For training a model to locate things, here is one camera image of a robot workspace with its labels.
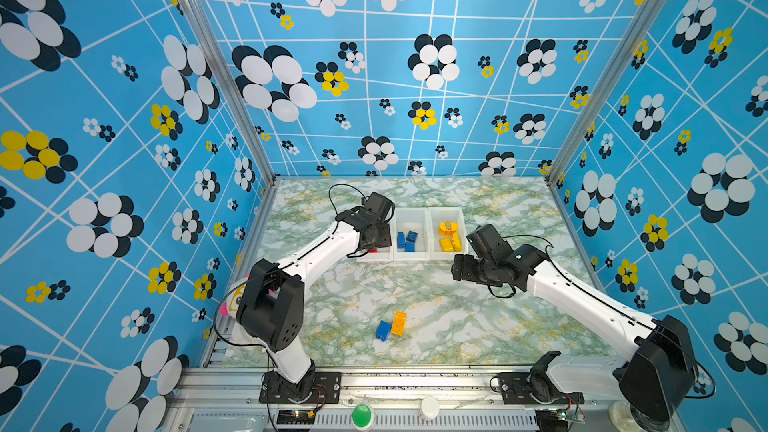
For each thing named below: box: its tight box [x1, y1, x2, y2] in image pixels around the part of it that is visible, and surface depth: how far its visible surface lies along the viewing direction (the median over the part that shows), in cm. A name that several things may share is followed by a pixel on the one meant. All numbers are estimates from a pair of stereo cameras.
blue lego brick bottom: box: [376, 320, 392, 342], surface depth 83 cm
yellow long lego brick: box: [392, 311, 407, 336], surface depth 85 cm
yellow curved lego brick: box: [440, 238, 454, 252], surface depth 101 cm
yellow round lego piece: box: [439, 221, 459, 231], surface depth 104 cm
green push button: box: [351, 404, 372, 428], surface depth 64 cm
